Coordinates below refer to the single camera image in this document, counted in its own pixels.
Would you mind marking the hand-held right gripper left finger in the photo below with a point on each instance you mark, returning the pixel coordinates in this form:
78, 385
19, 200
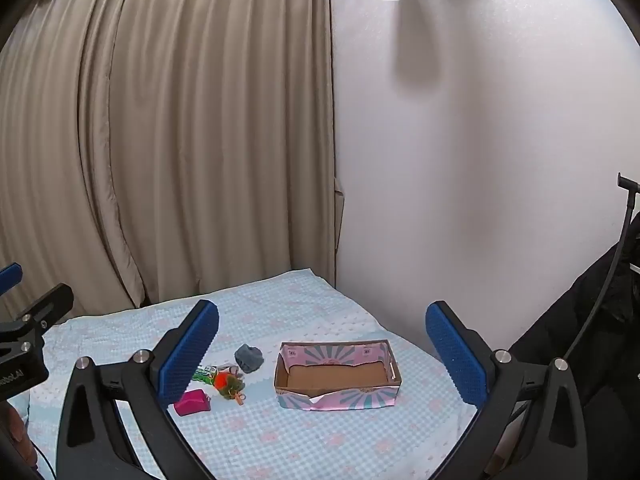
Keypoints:
190, 355

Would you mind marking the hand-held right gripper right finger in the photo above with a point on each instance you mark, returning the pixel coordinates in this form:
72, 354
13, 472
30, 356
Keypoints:
455, 355

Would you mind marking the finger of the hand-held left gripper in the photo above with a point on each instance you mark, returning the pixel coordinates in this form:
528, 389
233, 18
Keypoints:
9, 276
50, 302

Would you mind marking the green packet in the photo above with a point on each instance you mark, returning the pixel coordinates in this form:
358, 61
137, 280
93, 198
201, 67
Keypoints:
205, 374

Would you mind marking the orange green plush toy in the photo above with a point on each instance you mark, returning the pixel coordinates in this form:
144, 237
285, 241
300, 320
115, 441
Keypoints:
227, 384

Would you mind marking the magenta pouch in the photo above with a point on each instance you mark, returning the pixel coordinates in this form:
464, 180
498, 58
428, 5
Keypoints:
192, 402

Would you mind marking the patterned cardboard box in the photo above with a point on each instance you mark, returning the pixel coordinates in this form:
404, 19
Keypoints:
335, 375

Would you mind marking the person's left hand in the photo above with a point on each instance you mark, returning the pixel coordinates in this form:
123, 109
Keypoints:
17, 430

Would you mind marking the grey sock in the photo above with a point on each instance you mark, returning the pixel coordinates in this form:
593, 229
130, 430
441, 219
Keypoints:
249, 358

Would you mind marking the light blue checked blanket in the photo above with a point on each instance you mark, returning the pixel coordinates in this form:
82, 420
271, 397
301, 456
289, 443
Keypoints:
310, 435

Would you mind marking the black clothing pile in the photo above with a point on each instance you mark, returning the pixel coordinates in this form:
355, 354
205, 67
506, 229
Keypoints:
600, 320

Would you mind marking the black metal stand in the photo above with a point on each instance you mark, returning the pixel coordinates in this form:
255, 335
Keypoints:
607, 290

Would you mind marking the beige curtain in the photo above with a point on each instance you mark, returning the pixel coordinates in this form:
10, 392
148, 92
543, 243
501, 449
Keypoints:
165, 135

